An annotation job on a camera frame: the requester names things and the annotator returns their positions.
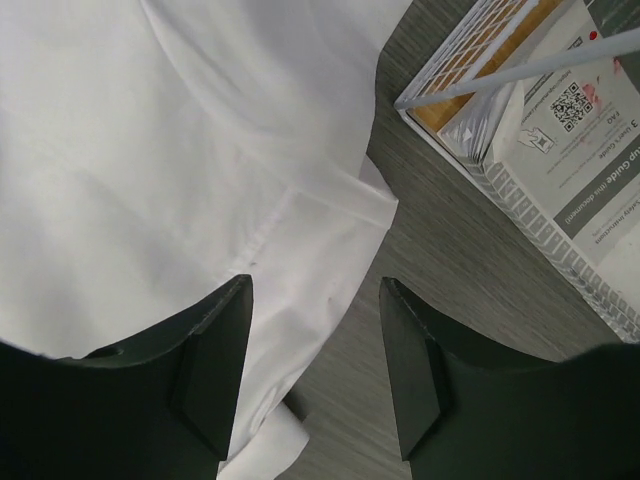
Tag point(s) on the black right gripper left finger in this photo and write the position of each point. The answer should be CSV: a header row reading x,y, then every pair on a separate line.
x,y
157,405

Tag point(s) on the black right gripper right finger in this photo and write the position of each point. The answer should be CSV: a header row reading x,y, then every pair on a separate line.
x,y
469,407

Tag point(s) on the white wire shelf rack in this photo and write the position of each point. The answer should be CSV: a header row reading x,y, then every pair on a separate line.
x,y
501,42

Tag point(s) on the white long sleeve shirt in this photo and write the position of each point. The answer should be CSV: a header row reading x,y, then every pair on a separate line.
x,y
152,150

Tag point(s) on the grey setup guide booklet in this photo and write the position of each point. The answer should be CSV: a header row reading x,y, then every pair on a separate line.
x,y
558,152

